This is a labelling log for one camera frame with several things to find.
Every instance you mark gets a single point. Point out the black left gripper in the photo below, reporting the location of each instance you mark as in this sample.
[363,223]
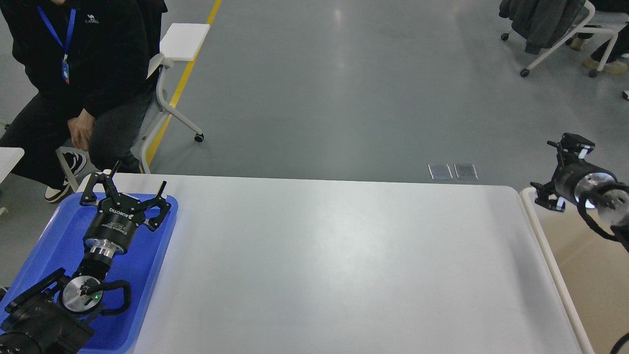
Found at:
[117,221]

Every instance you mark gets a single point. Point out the metal floor plate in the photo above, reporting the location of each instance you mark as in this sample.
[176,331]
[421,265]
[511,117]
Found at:
[440,171]
[466,171]

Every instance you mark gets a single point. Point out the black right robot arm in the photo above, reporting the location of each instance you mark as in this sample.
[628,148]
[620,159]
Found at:
[605,211]

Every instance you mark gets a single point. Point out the beige plastic bin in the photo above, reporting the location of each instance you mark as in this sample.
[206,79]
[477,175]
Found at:
[590,273]

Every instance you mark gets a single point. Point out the seated person's hand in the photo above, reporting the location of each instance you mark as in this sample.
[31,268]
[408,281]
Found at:
[81,128]

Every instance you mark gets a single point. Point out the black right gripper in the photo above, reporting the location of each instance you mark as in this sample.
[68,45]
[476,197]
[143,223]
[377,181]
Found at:
[573,175]

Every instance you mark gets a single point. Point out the white chair with grey coat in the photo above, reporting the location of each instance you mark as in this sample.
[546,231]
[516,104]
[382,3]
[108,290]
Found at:
[547,24]

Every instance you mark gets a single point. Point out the right metal floor plate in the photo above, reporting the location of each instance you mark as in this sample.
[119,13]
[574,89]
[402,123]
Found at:
[466,171]

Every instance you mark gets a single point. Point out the seated person in black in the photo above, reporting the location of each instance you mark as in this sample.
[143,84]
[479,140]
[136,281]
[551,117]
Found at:
[81,54]

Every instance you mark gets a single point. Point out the left metal floor plate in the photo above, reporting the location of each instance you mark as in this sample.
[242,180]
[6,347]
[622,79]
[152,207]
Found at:
[440,171]

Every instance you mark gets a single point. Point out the white side table corner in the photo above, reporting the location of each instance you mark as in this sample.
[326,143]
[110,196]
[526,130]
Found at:
[9,157]

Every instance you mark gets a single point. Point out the blue plastic tray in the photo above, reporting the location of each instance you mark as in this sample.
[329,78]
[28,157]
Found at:
[93,275]

